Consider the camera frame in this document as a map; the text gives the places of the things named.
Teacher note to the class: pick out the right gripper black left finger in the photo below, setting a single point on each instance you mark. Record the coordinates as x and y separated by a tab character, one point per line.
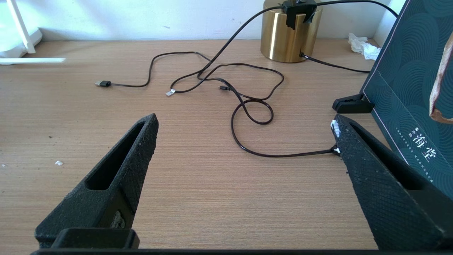
113	184

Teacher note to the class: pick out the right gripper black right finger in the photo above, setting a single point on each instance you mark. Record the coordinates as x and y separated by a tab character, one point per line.
382	191

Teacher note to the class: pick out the white router with antennas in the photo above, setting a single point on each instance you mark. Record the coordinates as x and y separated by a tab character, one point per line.
21	39

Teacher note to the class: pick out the black clip stand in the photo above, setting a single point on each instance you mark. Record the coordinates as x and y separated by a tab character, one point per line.
350	105

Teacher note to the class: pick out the crumpled white tissue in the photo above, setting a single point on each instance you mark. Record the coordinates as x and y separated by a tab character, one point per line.
364	46

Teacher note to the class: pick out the brass desk lamp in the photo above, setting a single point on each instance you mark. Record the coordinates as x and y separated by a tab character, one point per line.
279	42

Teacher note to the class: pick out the black clip on lamp base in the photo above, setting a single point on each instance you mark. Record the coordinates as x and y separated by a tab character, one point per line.
295	14

